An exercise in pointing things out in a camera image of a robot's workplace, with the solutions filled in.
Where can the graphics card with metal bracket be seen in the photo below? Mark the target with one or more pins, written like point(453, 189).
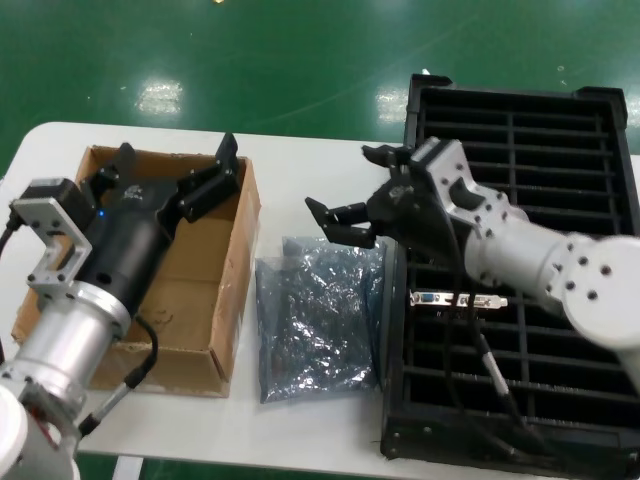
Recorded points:
point(430, 299)

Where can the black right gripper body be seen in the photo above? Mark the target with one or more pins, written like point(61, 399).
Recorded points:
point(405, 215)

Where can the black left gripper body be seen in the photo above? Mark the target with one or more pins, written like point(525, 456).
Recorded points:
point(130, 240)

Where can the wrist camera silver bracket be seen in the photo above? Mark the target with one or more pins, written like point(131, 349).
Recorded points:
point(50, 235)
point(445, 165)

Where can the white table leg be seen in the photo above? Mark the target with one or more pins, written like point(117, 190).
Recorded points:
point(128, 470)

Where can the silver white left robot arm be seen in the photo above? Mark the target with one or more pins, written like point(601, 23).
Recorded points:
point(65, 345)

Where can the open brown cardboard box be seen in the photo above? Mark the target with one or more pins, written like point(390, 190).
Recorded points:
point(200, 280)

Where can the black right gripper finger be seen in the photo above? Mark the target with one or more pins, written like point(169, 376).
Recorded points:
point(392, 154)
point(345, 222)

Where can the right wrist camera silver bracket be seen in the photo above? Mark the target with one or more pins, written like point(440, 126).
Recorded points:
point(445, 165)

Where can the black slotted plastic container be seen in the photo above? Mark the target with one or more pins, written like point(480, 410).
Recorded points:
point(395, 350)

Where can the left wrist camera silver bracket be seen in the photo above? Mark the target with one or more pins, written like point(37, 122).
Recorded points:
point(50, 235)

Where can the translucent blue antistatic bag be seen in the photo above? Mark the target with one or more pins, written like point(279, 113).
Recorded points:
point(372, 270)
point(315, 340)

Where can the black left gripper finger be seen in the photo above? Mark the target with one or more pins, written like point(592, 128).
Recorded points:
point(122, 165)
point(215, 185)

